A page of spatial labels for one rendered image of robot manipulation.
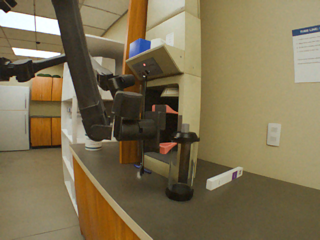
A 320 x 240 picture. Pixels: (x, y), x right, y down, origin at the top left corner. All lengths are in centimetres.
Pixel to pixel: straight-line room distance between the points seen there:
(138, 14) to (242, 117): 88
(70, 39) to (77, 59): 5
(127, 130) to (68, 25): 29
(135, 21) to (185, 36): 43
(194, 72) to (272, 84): 44
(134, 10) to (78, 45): 77
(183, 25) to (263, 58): 48
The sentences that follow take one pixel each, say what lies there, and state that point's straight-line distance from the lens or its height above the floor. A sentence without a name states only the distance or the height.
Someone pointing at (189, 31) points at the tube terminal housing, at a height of 161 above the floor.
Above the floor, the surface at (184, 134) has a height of 118.
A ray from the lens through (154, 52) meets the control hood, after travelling 73.
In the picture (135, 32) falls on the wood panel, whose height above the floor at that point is 172.
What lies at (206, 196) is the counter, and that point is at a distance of 68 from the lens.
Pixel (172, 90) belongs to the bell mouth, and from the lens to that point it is 81.
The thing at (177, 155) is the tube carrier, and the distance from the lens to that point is 57.
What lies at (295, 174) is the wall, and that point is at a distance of 98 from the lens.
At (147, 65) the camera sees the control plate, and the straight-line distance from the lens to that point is 82.
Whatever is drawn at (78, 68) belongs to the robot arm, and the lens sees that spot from 42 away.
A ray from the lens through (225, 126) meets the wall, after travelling 108.
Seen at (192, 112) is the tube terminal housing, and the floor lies 125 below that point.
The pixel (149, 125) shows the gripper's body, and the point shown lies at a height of 121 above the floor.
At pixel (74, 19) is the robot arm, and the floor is 145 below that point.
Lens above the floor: 125
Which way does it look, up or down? 3 degrees down
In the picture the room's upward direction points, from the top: 2 degrees clockwise
